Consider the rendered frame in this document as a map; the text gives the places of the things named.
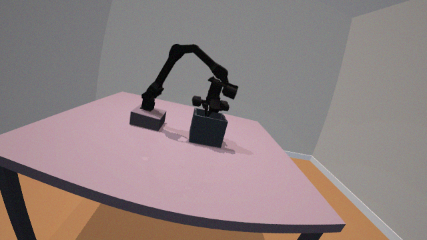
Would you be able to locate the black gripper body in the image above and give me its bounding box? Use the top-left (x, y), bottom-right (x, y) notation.
top-left (192, 90), bottom-right (230, 111)

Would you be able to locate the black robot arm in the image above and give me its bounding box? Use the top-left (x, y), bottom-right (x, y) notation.
top-left (140, 44), bottom-right (238, 113)

